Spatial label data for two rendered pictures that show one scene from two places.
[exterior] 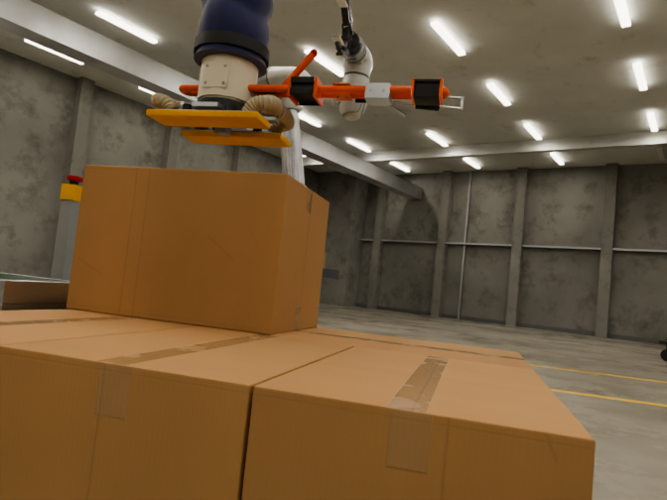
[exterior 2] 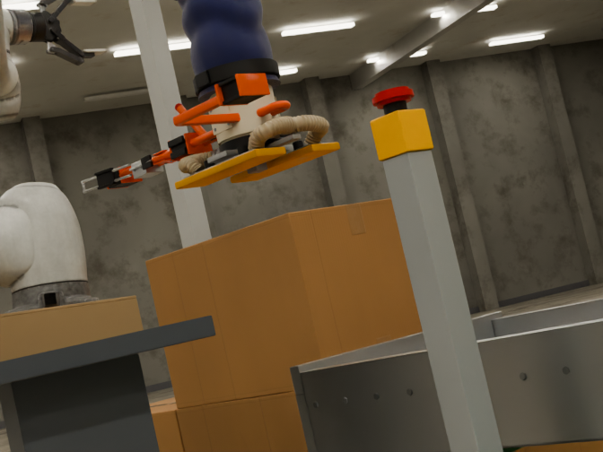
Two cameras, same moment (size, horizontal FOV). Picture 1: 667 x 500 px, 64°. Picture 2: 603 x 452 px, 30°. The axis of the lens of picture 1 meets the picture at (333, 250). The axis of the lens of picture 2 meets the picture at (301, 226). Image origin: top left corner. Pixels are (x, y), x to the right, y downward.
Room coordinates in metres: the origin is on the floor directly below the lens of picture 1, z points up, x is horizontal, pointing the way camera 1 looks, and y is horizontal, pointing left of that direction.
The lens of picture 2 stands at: (3.98, 1.98, 0.71)
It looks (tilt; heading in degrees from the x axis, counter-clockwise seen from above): 4 degrees up; 212
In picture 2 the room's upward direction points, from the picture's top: 13 degrees counter-clockwise
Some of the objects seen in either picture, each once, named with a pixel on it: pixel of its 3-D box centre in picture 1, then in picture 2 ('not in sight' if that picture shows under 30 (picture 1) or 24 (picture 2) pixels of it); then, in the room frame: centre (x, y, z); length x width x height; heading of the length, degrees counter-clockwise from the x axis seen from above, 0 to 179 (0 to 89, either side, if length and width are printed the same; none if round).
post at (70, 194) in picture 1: (58, 300); (467, 410); (2.31, 1.16, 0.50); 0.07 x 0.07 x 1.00; 75
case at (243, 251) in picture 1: (207, 251); (288, 305); (1.58, 0.37, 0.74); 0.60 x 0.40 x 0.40; 75
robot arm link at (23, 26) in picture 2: (352, 48); (16, 27); (1.95, 0.00, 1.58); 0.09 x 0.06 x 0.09; 74
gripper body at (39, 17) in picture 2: (348, 39); (42, 27); (1.88, 0.02, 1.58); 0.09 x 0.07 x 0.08; 164
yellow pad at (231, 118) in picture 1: (208, 113); (282, 157); (1.49, 0.39, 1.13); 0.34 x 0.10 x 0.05; 76
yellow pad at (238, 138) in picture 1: (236, 134); (227, 162); (1.67, 0.34, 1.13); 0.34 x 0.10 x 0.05; 76
